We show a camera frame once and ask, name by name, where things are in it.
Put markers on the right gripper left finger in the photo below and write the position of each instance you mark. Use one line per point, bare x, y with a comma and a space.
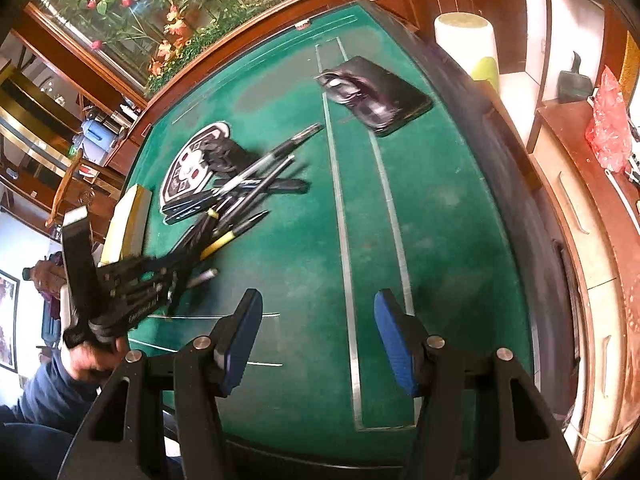
236, 341

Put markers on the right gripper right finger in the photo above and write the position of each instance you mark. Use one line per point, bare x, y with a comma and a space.
403, 339

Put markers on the black pen with yellow band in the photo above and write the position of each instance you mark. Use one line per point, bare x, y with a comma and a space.
233, 233

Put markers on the person left hand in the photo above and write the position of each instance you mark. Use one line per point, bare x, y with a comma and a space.
88, 363

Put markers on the white tray with yellow rim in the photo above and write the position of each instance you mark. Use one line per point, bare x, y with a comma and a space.
125, 234

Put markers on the wooden chair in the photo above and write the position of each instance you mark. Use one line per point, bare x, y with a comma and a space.
63, 187

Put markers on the round mahjong table control panel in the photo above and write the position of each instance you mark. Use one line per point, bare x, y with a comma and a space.
189, 172

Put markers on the blue water jug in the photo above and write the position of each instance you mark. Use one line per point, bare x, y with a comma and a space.
97, 140

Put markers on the red plastic bag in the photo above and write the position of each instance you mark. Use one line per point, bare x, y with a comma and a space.
608, 134

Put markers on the black dustpan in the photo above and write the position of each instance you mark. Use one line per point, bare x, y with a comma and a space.
573, 86

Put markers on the white cylindrical bin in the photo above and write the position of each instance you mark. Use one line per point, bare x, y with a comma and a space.
470, 40

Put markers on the small red white chip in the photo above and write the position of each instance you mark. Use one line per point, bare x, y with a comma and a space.
301, 25

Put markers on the framed wall picture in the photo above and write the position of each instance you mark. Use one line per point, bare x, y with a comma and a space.
8, 308

